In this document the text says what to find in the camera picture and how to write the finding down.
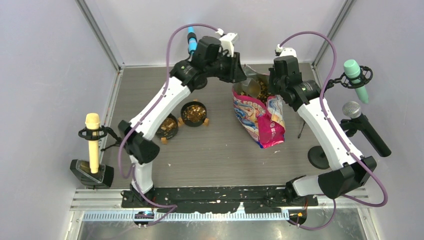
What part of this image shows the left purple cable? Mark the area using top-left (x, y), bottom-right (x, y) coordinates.
top-left (117, 23), bottom-right (223, 227)

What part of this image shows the clear plastic scoop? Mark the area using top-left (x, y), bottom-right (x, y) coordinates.
top-left (241, 77), bottom-right (262, 98)

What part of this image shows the purple cable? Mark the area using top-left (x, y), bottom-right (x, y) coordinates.
top-left (117, 23), bottom-right (223, 227)
top-left (278, 31), bottom-right (389, 231)

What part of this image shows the black box device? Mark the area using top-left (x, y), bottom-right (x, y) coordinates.
top-left (69, 159), bottom-right (114, 189)

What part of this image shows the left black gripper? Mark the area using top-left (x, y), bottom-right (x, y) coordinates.
top-left (205, 50), bottom-right (247, 84)

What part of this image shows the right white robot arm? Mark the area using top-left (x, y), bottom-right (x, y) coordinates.
top-left (268, 55), bottom-right (377, 205)

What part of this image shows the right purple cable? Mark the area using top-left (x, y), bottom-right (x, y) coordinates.
top-left (278, 31), bottom-right (389, 231)

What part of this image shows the blue microphone on stand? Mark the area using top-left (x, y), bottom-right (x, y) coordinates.
top-left (186, 25), bottom-right (208, 91)

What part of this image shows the cat-ear black pet bowl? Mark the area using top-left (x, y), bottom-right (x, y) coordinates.
top-left (155, 113), bottom-right (179, 145)

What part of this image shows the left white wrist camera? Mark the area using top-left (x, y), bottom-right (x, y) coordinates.
top-left (216, 28), bottom-right (239, 57)

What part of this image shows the green microphone with shock mount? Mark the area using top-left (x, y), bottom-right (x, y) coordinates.
top-left (324, 59), bottom-right (374, 104)

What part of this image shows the yellow microphone on tripod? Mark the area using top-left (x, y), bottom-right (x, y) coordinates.
top-left (78, 113), bottom-right (122, 174)

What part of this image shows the grey black handheld microphone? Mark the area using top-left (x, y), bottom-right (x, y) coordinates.
top-left (339, 101), bottom-right (392, 158)

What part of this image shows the round black stand base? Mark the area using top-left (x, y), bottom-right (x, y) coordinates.
top-left (307, 145), bottom-right (330, 170)

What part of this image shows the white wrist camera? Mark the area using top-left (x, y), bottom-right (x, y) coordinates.
top-left (274, 44), bottom-right (297, 58)
top-left (216, 28), bottom-right (239, 57)

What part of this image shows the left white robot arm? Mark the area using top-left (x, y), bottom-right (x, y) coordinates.
top-left (118, 33), bottom-right (247, 207)

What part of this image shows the colourful pet food bag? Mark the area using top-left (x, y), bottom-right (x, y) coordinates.
top-left (232, 65), bottom-right (286, 149)

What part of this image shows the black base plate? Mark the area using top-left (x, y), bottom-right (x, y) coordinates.
top-left (120, 185), bottom-right (318, 214)

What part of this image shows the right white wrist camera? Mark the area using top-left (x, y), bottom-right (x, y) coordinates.
top-left (274, 44), bottom-right (297, 58)

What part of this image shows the round black pet bowl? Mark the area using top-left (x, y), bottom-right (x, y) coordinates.
top-left (178, 99), bottom-right (210, 128)

